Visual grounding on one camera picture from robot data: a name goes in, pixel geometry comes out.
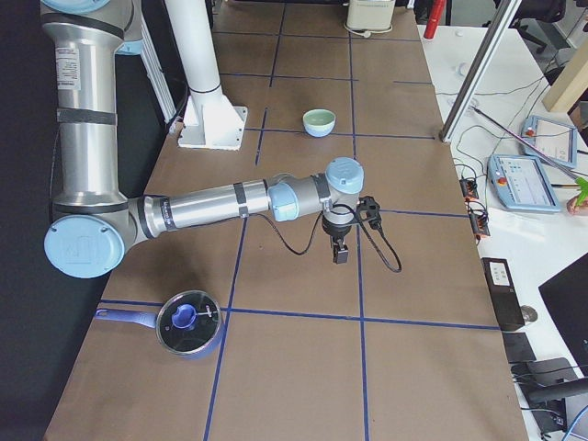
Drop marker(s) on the white chrome toaster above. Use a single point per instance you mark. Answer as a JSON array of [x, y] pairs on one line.
[[367, 17]]

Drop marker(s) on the orange black connector block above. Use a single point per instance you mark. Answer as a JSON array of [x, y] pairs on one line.
[[479, 220], [469, 189]]

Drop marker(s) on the blue bowl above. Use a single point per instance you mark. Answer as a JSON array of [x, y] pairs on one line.
[[318, 130]]

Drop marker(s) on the blue teach pendant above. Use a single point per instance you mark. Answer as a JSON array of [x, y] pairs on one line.
[[557, 140], [521, 184]]

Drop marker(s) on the orange black connector block far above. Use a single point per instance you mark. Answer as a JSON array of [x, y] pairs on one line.
[[469, 189]]

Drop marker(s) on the black monitor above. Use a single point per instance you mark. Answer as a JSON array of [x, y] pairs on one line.
[[565, 297]]

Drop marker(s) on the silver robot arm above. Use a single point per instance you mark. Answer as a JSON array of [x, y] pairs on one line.
[[95, 224]]

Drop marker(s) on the blue saucepan with glass lid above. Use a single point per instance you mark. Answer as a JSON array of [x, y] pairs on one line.
[[190, 324]]

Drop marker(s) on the aluminium frame post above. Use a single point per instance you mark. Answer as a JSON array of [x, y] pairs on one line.
[[501, 21]]

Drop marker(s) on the green bowl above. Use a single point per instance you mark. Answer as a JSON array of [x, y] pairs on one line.
[[318, 119]]

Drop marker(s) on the white pedestal column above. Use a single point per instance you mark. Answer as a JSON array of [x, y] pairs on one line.
[[211, 121]]

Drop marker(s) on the near blue teach pendant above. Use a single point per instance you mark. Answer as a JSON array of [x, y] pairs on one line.
[[521, 184]]

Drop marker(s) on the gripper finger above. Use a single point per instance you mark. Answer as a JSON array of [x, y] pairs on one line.
[[340, 252]]

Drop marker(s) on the far blue teach pendant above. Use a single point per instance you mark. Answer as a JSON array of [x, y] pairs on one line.
[[557, 140]]

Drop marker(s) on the red cylinder bottle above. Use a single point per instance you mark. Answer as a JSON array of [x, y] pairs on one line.
[[434, 17]]

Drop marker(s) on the black power adapter box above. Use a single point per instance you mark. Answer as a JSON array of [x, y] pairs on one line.
[[502, 292]]

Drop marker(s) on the orange black connector block near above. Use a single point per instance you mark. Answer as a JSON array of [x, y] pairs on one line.
[[479, 220]]

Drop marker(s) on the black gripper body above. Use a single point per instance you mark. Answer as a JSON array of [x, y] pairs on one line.
[[334, 231]]

